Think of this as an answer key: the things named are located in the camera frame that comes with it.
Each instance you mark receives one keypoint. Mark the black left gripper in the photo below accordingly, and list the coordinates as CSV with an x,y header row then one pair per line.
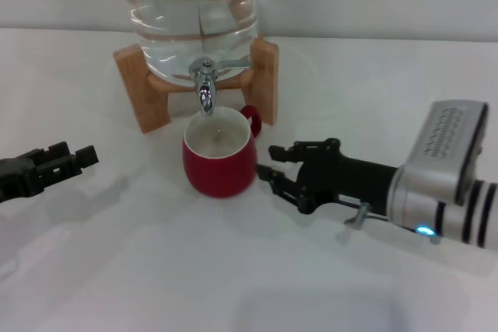
x,y
17,180

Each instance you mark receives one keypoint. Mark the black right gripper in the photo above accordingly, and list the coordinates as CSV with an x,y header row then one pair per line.
x,y
342,176

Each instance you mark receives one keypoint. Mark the red cup white inside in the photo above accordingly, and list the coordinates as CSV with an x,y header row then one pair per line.
x,y
221,172

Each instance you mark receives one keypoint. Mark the chrome faucet with lever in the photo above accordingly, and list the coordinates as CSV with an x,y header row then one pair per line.
x,y
205,91

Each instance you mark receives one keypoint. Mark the wooden dispenser stand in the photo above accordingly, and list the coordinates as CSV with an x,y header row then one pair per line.
x,y
151,110

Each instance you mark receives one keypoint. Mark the glass water dispenser jar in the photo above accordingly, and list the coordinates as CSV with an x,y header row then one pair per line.
x,y
194,9

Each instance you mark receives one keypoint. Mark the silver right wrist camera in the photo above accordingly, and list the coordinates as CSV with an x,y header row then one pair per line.
x,y
443,141

